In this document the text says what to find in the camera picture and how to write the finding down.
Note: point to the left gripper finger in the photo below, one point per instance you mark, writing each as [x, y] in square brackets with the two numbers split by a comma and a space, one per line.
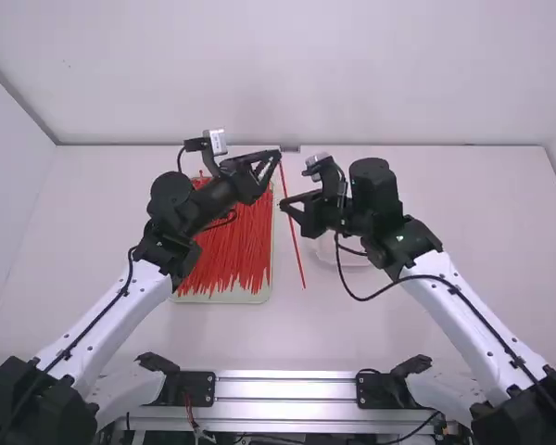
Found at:
[272, 174]
[266, 155]

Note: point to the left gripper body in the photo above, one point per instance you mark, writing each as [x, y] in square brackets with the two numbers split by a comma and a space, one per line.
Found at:
[241, 183]

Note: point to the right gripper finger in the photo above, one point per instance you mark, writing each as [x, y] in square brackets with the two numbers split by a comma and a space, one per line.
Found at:
[299, 215]
[301, 198]

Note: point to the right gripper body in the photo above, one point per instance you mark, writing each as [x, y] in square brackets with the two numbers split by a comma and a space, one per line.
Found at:
[326, 211]

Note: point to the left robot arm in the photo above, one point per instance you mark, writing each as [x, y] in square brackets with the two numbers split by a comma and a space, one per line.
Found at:
[97, 315]

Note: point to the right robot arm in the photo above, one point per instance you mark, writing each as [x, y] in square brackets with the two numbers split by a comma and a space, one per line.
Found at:
[468, 315]

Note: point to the white dish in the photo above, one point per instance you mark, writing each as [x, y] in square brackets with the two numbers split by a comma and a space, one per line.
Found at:
[329, 259]

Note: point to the pale tray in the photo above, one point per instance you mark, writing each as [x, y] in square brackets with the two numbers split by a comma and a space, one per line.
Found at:
[222, 299]

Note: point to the silver rails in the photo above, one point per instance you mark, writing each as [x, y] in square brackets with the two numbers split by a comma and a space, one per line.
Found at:
[282, 389]

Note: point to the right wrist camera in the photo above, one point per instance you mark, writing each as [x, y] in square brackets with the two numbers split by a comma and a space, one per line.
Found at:
[319, 160]

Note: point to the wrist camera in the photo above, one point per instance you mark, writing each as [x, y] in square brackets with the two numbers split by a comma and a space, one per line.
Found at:
[215, 141]
[319, 160]

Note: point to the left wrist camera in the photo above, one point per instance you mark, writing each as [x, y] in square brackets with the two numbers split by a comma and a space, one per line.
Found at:
[215, 141]

